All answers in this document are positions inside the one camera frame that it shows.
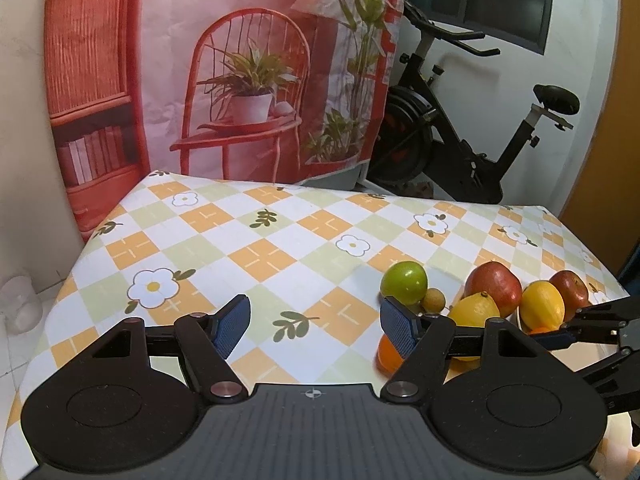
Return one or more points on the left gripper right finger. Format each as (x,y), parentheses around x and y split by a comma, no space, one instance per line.
(423,342)

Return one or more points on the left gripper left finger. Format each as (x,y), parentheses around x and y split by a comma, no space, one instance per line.
(205,342)

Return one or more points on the small brown longan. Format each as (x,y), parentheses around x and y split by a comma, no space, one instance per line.
(433,301)

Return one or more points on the left small orange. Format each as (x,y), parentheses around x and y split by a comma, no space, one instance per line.
(388,360)

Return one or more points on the large yellow lemon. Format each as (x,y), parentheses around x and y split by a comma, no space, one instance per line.
(474,311)

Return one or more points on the green apple far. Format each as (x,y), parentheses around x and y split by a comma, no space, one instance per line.
(406,281)

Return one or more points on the small orange in bowl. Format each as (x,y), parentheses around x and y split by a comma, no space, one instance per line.
(541,330)

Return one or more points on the red apple in bowl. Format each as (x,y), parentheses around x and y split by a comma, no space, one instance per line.
(573,290)

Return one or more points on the large red apple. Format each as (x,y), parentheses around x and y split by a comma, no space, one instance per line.
(499,282)

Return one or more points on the yellow lemon in bowl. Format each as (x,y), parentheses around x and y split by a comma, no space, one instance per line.
(542,306)

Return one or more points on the checkered floral tablecloth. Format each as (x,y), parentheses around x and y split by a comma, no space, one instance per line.
(310,261)

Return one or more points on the pink printed backdrop cloth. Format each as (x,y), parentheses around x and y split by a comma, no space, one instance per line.
(280,91)

